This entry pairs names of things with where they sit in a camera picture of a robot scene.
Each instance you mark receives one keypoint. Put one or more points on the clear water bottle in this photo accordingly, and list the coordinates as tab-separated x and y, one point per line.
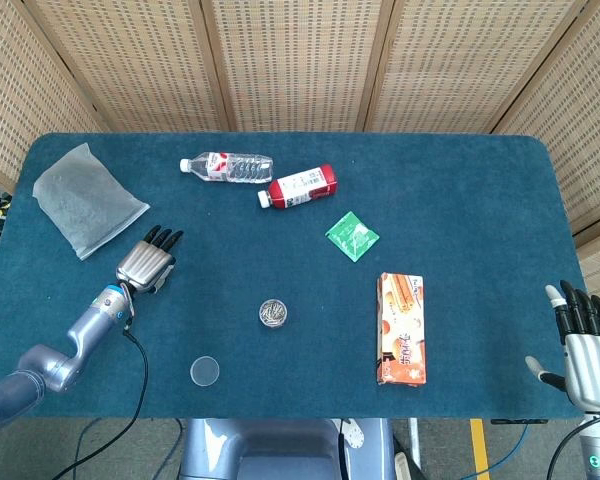
230	168

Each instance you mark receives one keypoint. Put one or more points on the green snack packet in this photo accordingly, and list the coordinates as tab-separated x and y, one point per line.
352	236

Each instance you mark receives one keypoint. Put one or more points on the robot torso base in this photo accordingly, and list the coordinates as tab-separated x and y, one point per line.
285	450

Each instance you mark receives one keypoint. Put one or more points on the round clear plastic lid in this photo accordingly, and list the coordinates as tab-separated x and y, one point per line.
204	371

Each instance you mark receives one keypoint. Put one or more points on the frosted plastic zip bag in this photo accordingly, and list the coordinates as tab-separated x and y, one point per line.
87	200

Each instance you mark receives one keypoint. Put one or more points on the orange biscuit box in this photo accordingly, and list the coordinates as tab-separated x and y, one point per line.
401	330

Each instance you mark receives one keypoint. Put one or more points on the blue table cloth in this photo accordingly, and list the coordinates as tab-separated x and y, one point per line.
300	260

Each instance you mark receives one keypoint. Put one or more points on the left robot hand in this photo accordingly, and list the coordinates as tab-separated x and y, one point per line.
150	262

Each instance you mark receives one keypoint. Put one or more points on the red drink bottle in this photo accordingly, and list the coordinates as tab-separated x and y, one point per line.
300	186

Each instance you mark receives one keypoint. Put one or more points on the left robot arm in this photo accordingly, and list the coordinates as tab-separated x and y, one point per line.
55	350

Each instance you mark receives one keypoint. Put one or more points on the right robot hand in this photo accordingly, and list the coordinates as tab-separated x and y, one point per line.
587	370

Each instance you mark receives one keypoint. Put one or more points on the woven bamboo folding screen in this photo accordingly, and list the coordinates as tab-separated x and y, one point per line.
300	65

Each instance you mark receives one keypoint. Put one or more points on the white power strip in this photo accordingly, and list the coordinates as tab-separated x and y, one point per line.
402	465

